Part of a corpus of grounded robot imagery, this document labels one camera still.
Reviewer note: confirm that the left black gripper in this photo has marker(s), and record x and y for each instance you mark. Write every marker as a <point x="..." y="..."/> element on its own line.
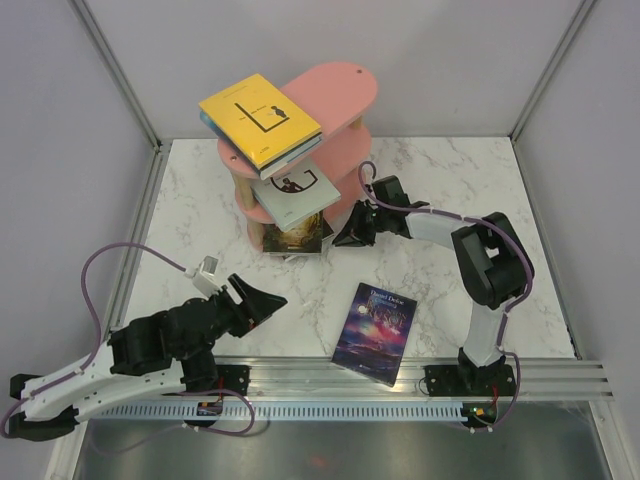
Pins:
<point x="257" y="304"/>

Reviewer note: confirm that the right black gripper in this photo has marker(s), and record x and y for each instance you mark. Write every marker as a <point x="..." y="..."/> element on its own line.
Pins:
<point x="353" y="232"/>

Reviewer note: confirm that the black Moon and Sixpence book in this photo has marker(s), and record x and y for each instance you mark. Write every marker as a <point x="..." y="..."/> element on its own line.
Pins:
<point x="327" y="232"/>

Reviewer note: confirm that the green fantasy cover book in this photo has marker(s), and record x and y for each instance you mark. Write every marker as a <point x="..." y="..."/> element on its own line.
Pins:
<point x="270" y="242"/>

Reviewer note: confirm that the purple book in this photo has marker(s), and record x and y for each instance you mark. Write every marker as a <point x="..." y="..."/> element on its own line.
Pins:
<point x="374" y="336"/>

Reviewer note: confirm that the blue 20000 Leagues book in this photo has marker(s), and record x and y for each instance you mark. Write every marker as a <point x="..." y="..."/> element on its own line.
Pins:
<point x="272" y="166"/>

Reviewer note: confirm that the yellow Little Prince book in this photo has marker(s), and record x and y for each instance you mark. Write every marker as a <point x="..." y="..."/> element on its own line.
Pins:
<point x="259" y="119"/>

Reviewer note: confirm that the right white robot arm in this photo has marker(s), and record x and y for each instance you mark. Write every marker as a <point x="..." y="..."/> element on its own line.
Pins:
<point x="495" y="270"/>

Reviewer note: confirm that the pink three-tier shelf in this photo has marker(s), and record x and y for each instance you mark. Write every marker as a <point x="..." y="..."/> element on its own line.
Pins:
<point x="336" y="95"/>

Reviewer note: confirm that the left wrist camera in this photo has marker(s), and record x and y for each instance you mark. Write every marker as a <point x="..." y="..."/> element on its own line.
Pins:
<point x="203" y="278"/>

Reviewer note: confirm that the aluminium rail base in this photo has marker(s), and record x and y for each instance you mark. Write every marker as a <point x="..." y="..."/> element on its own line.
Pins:
<point x="298" y="378"/>

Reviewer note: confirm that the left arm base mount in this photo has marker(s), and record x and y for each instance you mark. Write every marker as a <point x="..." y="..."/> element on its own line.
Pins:
<point x="231" y="384"/>

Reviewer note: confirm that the white slotted cable duct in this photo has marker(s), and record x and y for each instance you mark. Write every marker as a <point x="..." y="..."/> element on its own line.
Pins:
<point x="235" y="410"/>

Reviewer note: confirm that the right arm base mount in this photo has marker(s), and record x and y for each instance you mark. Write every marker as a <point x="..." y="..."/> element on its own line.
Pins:
<point x="481" y="392"/>

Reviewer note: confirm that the aluminium frame post left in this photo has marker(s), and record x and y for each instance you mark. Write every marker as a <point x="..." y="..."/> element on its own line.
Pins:
<point x="98" y="39"/>

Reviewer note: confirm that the aluminium frame post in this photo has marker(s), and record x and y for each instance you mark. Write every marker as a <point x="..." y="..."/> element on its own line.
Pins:
<point x="568" y="38"/>
<point x="98" y="39"/>

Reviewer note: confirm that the aluminium frame post right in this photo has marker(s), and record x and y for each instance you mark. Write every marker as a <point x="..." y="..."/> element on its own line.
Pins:
<point x="568" y="38"/>

